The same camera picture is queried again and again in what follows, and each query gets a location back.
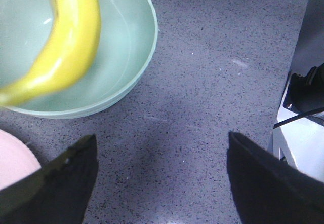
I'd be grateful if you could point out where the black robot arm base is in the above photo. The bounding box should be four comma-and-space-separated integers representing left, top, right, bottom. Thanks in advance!
283, 65, 323, 113

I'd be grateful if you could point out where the yellow banana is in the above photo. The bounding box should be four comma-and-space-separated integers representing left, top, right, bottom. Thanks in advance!
1, 0, 101, 106

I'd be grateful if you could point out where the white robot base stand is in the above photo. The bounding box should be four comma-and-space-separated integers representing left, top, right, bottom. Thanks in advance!
268, 73, 323, 182

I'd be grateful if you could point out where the green ribbed bowl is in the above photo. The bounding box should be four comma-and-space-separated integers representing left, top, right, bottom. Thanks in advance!
1, 0, 158, 119

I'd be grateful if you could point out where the black cable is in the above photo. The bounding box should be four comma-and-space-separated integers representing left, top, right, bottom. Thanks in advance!
273, 106, 324, 129

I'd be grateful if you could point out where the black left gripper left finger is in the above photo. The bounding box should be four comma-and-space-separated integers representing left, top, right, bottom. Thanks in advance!
1, 135, 98, 223

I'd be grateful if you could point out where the pink plate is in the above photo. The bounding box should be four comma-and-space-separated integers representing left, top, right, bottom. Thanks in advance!
1, 130, 41, 190

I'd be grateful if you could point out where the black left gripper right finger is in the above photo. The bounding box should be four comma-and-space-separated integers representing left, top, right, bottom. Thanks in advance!
227, 132, 323, 223

